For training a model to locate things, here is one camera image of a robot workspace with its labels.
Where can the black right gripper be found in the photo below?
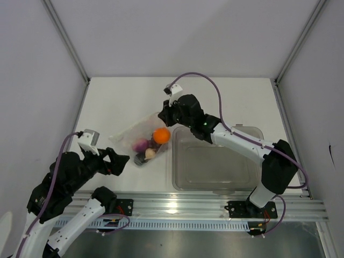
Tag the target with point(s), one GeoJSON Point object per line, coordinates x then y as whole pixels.
{"type": "Point", "coordinates": [164, 116]}

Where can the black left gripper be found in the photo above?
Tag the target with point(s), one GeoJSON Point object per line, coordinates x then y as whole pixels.
{"type": "Point", "coordinates": [117, 162]}

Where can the orange fruit toy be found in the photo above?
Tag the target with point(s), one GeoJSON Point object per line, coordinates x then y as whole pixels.
{"type": "Point", "coordinates": [161, 135]}

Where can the clear zip top bag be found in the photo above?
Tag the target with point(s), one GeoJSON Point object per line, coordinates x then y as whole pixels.
{"type": "Point", "coordinates": [142, 129]}

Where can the purple donut toy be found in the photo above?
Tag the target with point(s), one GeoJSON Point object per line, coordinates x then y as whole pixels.
{"type": "Point", "coordinates": [140, 145]}

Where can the dark chocolate donut toy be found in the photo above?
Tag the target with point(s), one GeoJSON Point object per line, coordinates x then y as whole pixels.
{"type": "Point", "coordinates": [139, 159]}

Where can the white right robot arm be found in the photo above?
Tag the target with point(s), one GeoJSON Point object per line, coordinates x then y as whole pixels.
{"type": "Point", "coordinates": [277, 160]}

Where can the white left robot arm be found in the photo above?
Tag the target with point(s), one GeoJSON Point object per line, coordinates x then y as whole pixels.
{"type": "Point", "coordinates": [50, 198]}

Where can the clear plastic food container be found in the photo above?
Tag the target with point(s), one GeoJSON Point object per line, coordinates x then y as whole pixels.
{"type": "Point", "coordinates": [200, 166]}

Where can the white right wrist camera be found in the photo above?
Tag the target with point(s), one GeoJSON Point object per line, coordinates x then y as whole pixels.
{"type": "Point", "coordinates": [174, 91]}

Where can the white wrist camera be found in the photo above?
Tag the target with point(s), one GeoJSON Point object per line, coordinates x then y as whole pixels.
{"type": "Point", "coordinates": [87, 141]}
{"type": "Point", "coordinates": [174, 91]}

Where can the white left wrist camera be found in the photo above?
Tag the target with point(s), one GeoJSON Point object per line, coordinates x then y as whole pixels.
{"type": "Point", "coordinates": [87, 141]}

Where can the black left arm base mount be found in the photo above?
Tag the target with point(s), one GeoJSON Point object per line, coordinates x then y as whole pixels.
{"type": "Point", "coordinates": [122, 206]}

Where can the white slotted cable duct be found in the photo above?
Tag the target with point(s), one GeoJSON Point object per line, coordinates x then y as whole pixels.
{"type": "Point", "coordinates": [169, 225]}

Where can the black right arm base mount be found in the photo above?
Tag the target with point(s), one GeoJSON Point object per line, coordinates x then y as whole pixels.
{"type": "Point", "coordinates": [245, 209]}

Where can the left aluminium frame post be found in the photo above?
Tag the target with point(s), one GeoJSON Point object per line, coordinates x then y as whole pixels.
{"type": "Point", "coordinates": [57, 22]}

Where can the aluminium frame post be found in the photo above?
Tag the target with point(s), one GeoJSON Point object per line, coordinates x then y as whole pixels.
{"type": "Point", "coordinates": [301, 39]}
{"type": "Point", "coordinates": [57, 22]}

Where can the right aluminium frame post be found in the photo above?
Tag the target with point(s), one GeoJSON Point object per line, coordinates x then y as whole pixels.
{"type": "Point", "coordinates": [301, 39]}

